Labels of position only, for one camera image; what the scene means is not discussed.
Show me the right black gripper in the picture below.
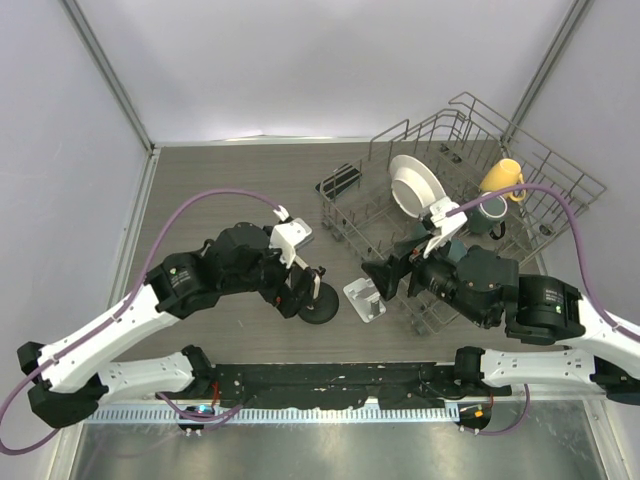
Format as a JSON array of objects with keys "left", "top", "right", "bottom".
[{"left": 361, "top": 227, "right": 489, "bottom": 327}]

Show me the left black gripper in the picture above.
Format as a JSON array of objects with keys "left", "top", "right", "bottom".
[{"left": 223, "top": 237, "right": 315, "bottom": 316}]

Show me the silver phone stand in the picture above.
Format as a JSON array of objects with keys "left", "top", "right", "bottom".
[{"left": 343, "top": 278, "right": 387, "bottom": 324}]

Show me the black round phone stand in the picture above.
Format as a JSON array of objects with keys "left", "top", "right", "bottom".
[{"left": 298, "top": 282, "right": 340, "bottom": 325}]

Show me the white cased smartphone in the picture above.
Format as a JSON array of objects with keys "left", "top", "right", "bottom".
[{"left": 311, "top": 270, "right": 322, "bottom": 304}]

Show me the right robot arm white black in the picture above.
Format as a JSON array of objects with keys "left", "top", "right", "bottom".
[{"left": 361, "top": 244, "right": 639, "bottom": 405}]

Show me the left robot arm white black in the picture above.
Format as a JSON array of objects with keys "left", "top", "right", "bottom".
[{"left": 17, "top": 219, "right": 331, "bottom": 428}]

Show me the blue ceramic plate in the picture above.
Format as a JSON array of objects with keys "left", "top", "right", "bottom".
[{"left": 409, "top": 223, "right": 468, "bottom": 263}]

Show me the white plate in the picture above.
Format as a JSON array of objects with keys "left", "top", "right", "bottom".
[{"left": 389, "top": 154, "right": 451, "bottom": 218}]

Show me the dark green mug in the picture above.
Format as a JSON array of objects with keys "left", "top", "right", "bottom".
[{"left": 465, "top": 196, "right": 508, "bottom": 241}]

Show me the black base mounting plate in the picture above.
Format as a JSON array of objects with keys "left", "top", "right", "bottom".
[{"left": 209, "top": 360, "right": 511, "bottom": 410}]

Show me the yellow mug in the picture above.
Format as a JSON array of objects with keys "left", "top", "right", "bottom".
[{"left": 480, "top": 158, "right": 524, "bottom": 192}]

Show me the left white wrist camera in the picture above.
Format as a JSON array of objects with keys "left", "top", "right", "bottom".
[{"left": 269, "top": 218, "right": 313, "bottom": 268}]

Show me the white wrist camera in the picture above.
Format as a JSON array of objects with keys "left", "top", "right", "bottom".
[
  {"left": 269, "top": 218, "right": 313, "bottom": 268},
  {"left": 421, "top": 196, "right": 467, "bottom": 258}
]

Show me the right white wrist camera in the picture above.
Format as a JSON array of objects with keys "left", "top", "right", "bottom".
[{"left": 421, "top": 196, "right": 467, "bottom": 258}]

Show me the grey wire dish rack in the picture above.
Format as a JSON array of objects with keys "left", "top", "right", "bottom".
[{"left": 314, "top": 91, "right": 607, "bottom": 337}]

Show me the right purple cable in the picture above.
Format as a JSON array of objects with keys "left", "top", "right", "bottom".
[{"left": 447, "top": 183, "right": 640, "bottom": 344}]

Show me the purple cable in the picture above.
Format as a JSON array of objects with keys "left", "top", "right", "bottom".
[
  {"left": 0, "top": 188, "right": 291, "bottom": 457},
  {"left": 447, "top": 183, "right": 640, "bottom": 344}
]

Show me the slotted cable duct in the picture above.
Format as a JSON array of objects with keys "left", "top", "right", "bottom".
[{"left": 86, "top": 403, "right": 459, "bottom": 425}]

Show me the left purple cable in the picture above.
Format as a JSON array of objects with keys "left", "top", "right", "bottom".
[{"left": 0, "top": 188, "right": 291, "bottom": 457}]

